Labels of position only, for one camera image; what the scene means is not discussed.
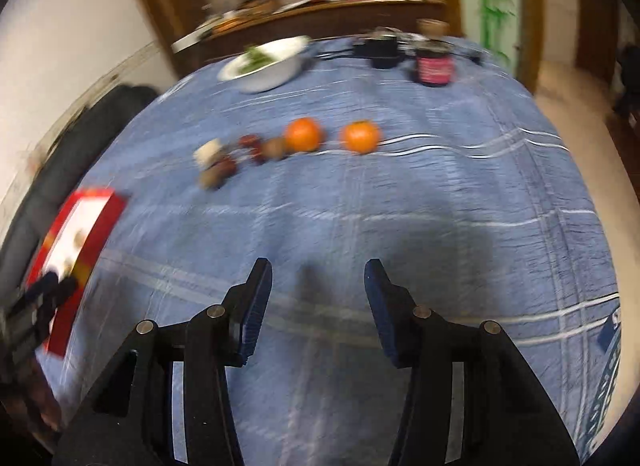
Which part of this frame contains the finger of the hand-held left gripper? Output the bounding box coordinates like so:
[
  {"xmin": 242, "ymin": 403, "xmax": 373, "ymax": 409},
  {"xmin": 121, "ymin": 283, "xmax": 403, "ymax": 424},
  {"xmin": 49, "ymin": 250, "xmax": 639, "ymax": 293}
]
[
  {"xmin": 42, "ymin": 276, "xmax": 81, "ymax": 317},
  {"xmin": 22, "ymin": 271, "xmax": 63, "ymax": 301}
]

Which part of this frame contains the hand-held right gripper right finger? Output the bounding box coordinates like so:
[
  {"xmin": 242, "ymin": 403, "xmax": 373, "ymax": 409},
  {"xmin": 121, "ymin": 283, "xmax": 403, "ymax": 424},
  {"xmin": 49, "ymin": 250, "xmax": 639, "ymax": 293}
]
[{"xmin": 363, "ymin": 258, "xmax": 581, "ymax": 466}]

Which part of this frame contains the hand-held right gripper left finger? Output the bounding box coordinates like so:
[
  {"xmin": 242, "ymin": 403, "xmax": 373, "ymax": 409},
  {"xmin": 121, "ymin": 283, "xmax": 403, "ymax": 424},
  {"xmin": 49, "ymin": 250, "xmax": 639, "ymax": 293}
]
[{"xmin": 52, "ymin": 257, "xmax": 274, "ymax": 466}]

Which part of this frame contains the red cardboard box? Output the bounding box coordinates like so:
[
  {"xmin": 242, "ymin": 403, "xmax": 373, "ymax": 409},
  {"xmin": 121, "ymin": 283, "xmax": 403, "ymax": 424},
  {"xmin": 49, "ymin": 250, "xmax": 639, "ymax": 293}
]
[{"xmin": 25, "ymin": 187, "xmax": 129, "ymax": 360}]

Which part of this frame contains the person's left hand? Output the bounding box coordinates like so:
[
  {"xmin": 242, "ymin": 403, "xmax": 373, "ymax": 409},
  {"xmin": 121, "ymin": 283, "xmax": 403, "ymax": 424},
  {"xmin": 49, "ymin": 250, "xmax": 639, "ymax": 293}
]
[{"xmin": 12, "ymin": 371, "xmax": 63, "ymax": 436}]

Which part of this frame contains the blue plaid tablecloth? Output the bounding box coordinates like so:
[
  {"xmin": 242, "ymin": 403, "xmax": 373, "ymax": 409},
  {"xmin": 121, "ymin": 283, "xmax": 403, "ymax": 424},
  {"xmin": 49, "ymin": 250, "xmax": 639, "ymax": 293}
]
[{"xmin": 37, "ymin": 36, "xmax": 624, "ymax": 466}]

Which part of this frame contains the black sofa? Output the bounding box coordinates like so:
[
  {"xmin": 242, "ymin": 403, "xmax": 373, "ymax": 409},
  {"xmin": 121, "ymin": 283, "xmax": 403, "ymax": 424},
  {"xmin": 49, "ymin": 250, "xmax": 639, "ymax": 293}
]
[{"xmin": 0, "ymin": 84, "xmax": 162, "ymax": 297}]

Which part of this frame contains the white sugarcane chunk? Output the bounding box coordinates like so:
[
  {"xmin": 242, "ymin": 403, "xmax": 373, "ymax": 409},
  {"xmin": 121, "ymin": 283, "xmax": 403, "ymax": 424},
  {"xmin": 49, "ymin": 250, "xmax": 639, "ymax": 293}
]
[{"xmin": 194, "ymin": 140, "xmax": 226, "ymax": 169}]

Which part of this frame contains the orange tangerine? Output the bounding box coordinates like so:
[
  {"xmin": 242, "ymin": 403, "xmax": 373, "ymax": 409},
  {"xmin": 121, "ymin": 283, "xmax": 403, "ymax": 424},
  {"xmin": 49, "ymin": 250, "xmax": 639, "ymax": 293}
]
[
  {"xmin": 283, "ymin": 116, "xmax": 326, "ymax": 153},
  {"xmin": 339, "ymin": 119, "xmax": 382, "ymax": 155}
]

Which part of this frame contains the white bowl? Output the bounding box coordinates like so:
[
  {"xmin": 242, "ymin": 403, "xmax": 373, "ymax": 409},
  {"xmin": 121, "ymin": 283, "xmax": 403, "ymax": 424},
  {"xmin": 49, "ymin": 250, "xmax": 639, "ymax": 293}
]
[{"xmin": 217, "ymin": 36, "xmax": 314, "ymax": 94}]

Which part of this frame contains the red and black jar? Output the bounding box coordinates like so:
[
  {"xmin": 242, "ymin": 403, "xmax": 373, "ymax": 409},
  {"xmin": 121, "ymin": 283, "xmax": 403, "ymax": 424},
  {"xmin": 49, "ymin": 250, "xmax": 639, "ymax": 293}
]
[{"xmin": 412, "ymin": 18, "xmax": 457, "ymax": 88}]

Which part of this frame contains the green leafy vegetable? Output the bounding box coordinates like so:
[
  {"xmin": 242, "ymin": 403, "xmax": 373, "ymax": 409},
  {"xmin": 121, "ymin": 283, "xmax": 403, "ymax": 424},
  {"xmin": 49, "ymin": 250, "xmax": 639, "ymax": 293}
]
[{"xmin": 242, "ymin": 44, "xmax": 276, "ymax": 72}]

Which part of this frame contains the black power adapter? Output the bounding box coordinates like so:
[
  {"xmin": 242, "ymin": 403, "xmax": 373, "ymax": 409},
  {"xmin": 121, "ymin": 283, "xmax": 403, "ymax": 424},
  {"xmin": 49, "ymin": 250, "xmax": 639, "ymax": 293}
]
[{"xmin": 352, "ymin": 30, "xmax": 401, "ymax": 70}]

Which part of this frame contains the long white box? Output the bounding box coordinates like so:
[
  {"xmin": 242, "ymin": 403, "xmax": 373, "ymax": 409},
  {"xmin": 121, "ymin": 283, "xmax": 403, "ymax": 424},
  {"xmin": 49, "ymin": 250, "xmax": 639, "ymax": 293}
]
[{"xmin": 171, "ymin": 27, "xmax": 217, "ymax": 53}]

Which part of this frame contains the wooden cabinet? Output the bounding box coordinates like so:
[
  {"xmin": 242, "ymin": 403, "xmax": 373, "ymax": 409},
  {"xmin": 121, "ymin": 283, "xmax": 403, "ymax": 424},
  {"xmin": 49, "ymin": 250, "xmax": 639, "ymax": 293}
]
[{"xmin": 122, "ymin": 0, "xmax": 544, "ymax": 92}]

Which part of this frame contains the bamboo print panel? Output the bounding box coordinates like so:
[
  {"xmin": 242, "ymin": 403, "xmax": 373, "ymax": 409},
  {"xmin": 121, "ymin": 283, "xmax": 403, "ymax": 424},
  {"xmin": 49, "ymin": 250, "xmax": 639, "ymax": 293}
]
[{"xmin": 451, "ymin": 0, "xmax": 522, "ymax": 67}]

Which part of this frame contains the brown wooden door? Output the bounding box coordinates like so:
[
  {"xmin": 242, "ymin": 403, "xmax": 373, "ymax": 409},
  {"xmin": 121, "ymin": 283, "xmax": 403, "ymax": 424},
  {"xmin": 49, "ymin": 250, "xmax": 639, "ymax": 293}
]
[{"xmin": 574, "ymin": 0, "xmax": 619, "ymax": 82}]

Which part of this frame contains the black cable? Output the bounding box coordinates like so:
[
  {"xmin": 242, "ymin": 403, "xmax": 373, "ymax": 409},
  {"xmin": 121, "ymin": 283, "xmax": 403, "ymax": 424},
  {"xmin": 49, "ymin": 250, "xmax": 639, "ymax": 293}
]
[{"xmin": 312, "ymin": 48, "xmax": 357, "ymax": 62}]

